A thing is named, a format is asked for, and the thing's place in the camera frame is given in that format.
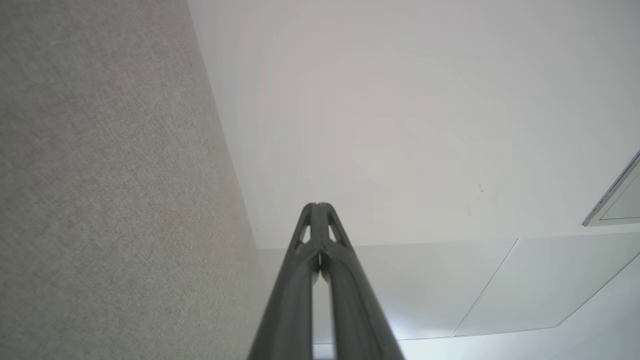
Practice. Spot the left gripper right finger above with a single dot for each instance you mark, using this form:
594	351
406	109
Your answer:
357	305

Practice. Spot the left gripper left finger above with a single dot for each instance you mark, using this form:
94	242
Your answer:
290	300

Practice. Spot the grey fabric sofa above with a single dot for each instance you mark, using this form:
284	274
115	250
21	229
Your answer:
115	190

